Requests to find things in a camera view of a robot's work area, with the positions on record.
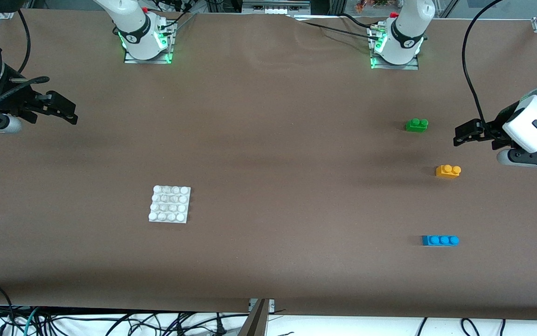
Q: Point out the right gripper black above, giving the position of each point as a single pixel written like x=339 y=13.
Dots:
x=15 y=102

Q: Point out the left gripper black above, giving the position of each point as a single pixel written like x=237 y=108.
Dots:
x=492 y=129

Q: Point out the yellow two-stud block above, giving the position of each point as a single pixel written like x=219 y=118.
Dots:
x=446 y=172

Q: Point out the white studded base plate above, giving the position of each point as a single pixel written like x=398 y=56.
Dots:
x=170 y=205

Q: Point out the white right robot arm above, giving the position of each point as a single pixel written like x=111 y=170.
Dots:
x=133 y=28

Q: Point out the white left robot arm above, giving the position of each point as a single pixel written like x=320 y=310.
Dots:
x=408 y=28

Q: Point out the green two-stud block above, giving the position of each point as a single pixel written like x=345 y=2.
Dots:
x=416 y=126

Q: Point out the blue three-stud block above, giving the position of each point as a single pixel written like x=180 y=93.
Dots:
x=438 y=241

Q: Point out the brown table cover sheet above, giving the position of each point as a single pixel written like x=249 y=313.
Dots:
x=268 y=116

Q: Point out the white power strip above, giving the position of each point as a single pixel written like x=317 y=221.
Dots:
x=273 y=9

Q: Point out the grey slanted metal bar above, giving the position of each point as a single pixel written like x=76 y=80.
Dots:
x=255 y=324

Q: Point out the silver metal edge bracket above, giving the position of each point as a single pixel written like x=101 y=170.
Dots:
x=270 y=304

